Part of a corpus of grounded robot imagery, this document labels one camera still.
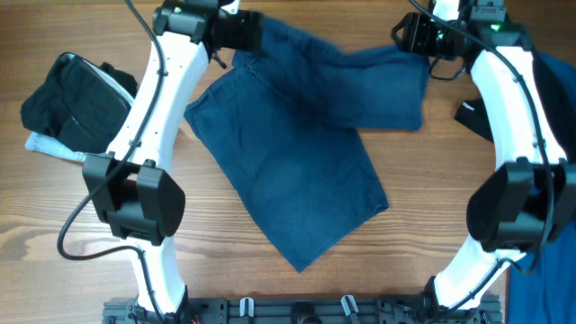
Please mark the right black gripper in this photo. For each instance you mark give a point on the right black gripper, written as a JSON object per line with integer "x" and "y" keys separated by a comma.
{"x": 413, "y": 40}

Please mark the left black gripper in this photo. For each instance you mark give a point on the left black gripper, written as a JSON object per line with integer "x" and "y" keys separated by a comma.
{"x": 249, "y": 27}

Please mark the dark blue shorts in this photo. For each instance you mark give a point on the dark blue shorts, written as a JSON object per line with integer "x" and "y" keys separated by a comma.
{"x": 283, "y": 125}

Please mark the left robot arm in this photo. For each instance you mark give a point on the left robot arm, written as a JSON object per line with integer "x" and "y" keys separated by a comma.
{"x": 130, "y": 185}

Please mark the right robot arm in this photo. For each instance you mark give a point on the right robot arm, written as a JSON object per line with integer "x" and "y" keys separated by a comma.
{"x": 530, "y": 198}

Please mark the crumpled black garment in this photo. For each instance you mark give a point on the crumpled black garment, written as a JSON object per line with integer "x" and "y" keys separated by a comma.
{"x": 555, "y": 83}

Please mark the folded black garment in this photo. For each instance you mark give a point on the folded black garment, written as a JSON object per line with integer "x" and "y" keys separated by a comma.
{"x": 81, "y": 105}

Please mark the folded light denim jeans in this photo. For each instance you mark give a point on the folded light denim jeans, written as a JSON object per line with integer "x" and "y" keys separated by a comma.
{"x": 51, "y": 147}

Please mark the bright blue cloth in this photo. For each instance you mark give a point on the bright blue cloth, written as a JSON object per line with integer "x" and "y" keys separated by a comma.
{"x": 548, "y": 294}

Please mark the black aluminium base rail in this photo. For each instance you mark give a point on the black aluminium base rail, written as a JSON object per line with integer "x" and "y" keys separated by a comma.
{"x": 387, "y": 309}

